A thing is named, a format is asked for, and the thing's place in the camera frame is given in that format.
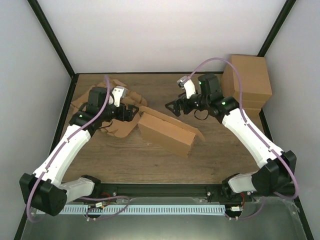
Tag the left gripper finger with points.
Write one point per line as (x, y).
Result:
(135, 116)
(133, 108)

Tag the stack of flat cardboard blanks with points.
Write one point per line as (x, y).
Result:
(90, 103)

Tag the middle folded cardboard box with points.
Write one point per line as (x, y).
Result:
(255, 102)

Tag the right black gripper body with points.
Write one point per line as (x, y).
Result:
(187, 109)

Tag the brown cardboard box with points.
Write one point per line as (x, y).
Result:
(167, 132)

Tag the bottom folded cardboard box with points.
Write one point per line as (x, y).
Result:
(252, 112)

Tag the folded cardboard box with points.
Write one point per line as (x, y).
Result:
(254, 77)
(252, 112)
(255, 102)

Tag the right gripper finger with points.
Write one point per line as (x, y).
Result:
(174, 104)
(174, 108)

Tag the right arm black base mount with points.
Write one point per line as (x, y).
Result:
(223, 194)

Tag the top folded cardboard box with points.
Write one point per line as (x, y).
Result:
(254, 77)

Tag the light blue slotted cable duct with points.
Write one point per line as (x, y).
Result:
(191, 209)

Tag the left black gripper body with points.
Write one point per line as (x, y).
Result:
(122, 116)

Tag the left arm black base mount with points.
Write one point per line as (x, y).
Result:
(103, 190)

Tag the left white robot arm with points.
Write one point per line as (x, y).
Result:
(44, 189)

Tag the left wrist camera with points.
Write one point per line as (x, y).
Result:
(118, 93)

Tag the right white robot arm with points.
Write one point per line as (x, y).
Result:
(276, 167)

